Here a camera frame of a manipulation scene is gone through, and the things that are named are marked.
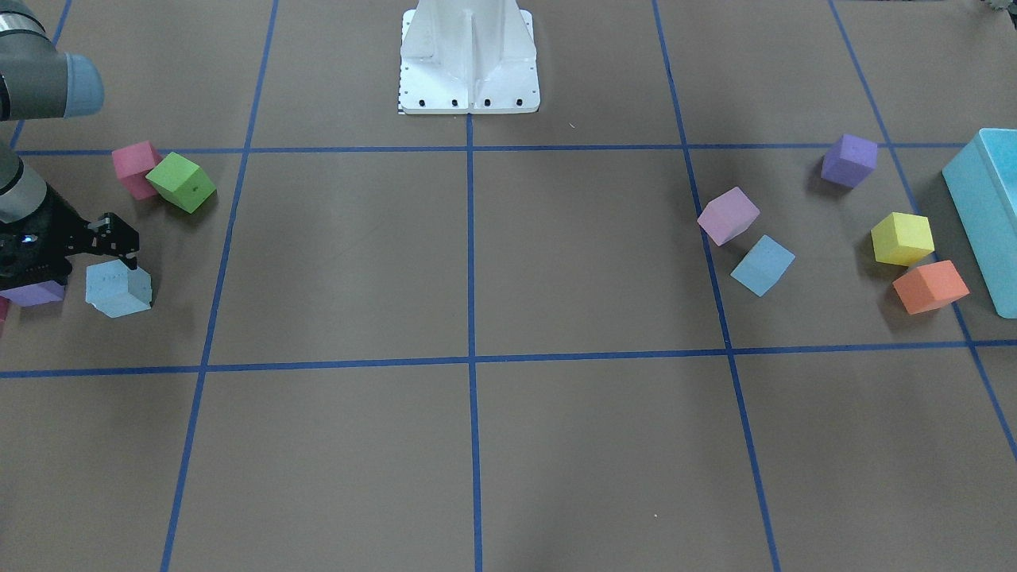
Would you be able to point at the blue plastic tray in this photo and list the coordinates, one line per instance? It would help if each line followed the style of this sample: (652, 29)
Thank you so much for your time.
(981, 180)

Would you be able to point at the light blue foam block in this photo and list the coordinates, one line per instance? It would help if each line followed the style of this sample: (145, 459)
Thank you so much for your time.
(116, 290)
(763, 266)

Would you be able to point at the pink foam block near green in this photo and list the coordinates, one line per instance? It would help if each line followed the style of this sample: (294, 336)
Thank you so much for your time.
(132, 164)

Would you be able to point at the lilac pink foam block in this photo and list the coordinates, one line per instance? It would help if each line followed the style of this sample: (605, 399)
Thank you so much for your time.
(729, 215)

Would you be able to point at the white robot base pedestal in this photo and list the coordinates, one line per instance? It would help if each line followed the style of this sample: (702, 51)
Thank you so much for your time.
(468, 57)

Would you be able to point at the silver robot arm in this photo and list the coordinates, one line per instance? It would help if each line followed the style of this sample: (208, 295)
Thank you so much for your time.
(38, 82)

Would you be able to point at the purple foam block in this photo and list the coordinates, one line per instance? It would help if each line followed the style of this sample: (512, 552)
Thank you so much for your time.
(35, 294)
(849, 161)

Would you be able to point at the orange foam block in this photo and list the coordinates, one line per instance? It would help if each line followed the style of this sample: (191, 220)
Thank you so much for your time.
(929, 287)

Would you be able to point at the yellow foam block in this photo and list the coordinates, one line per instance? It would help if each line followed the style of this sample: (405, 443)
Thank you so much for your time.
(902, 239)

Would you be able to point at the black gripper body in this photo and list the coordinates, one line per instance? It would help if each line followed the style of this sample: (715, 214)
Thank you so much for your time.
(49, 220)

